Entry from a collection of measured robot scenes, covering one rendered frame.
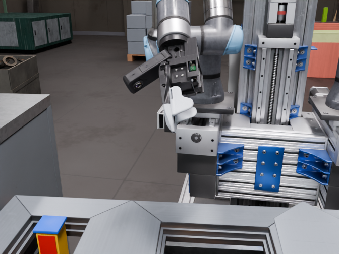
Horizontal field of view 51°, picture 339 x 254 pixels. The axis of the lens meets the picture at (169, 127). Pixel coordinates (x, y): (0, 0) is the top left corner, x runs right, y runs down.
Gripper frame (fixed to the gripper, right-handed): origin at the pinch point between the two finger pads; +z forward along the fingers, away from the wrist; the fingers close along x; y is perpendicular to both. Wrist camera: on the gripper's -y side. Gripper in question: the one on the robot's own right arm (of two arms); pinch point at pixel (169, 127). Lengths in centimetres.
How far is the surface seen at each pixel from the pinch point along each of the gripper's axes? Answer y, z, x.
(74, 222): -31.2, 11.9, 22.2
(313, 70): 148, -321, 495
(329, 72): 174, -314, 501
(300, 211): 25.6, 11.3, 36.9
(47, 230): -32.7, 15.3, 12.8
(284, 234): 20.1, 17.8, 29.2
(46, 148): -56, -20, 42
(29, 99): -56, -34, 30
